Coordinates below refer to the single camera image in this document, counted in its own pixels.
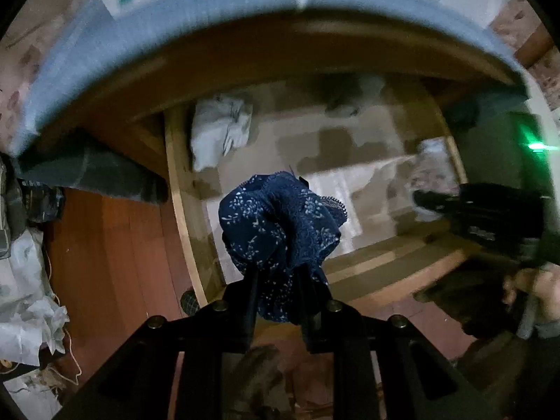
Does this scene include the large cardboard box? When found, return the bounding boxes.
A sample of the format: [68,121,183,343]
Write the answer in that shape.
[9,0,530,211]

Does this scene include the wooden drawer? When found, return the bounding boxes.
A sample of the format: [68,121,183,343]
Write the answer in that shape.
[162,76,471,311]

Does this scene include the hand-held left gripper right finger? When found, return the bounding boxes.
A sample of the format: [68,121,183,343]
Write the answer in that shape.
[297,271,504,420]

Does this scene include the grey ribbed underwear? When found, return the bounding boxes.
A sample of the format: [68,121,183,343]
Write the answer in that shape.
[324,74,388,117]

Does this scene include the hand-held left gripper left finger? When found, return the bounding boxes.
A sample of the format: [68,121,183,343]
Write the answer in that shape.
[57,267,259,420]

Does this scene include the white plastic bags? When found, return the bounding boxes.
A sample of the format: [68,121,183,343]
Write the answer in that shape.
[0,227,71,407]

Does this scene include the person's right hand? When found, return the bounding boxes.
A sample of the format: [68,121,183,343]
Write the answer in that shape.
[502,262,560,327]

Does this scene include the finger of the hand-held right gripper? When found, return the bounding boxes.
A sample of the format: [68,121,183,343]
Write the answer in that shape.
[412,189,464,222]

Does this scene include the wooden nightstand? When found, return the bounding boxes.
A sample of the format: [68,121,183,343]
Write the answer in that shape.
[37,11,526,176]

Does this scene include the white patterned underwear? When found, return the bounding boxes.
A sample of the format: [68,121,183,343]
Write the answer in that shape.
[411,138,458,222]

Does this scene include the blue floral lace underwear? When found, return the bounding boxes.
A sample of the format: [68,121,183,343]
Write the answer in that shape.
[218,170,347,325]

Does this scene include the person's plaid trouser leg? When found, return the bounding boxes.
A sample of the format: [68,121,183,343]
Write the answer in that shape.
[180,288,203,316]

